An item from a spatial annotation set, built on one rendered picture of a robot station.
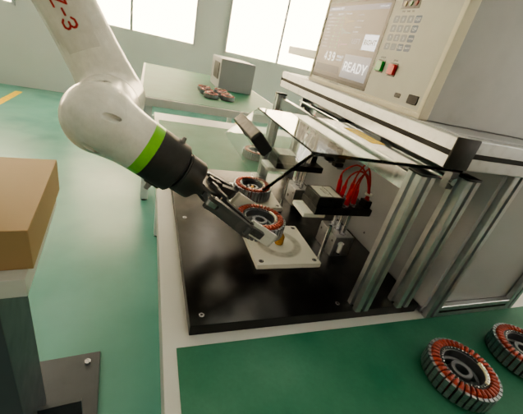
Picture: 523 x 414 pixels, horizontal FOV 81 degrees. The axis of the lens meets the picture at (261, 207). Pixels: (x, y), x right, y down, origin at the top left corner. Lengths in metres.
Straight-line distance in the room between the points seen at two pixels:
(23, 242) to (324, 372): 0.53
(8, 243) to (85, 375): 0.84
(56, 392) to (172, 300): 0.86
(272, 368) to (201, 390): 0.11
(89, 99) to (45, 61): 4.97
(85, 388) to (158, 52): 4.59
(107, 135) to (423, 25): 0.54
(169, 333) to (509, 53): 0.71
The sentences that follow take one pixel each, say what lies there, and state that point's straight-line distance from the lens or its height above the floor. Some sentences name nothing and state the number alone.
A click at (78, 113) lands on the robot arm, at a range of 0.50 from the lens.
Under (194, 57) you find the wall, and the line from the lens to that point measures 5.29.
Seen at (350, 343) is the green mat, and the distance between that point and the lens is 0.60.
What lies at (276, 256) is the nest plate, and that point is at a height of 0.78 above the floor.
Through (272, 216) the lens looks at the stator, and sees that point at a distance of 0.67.
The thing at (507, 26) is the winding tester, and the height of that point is 1.27.
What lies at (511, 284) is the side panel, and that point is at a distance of 0.93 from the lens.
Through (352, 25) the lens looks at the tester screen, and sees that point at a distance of 0.83.
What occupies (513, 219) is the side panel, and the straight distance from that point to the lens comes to 0.74.
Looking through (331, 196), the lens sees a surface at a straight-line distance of 0.67.
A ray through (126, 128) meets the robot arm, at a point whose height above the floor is 1.02.
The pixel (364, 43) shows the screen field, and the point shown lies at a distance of 0.77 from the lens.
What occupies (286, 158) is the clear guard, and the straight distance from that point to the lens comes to 0.41.
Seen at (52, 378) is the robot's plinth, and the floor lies 0.02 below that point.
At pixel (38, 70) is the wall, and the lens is 5.51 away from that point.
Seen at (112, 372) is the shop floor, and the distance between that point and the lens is 1.41.
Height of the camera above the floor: 1.16
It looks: 27 degrees down
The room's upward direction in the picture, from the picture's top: 14 degrees clockwise
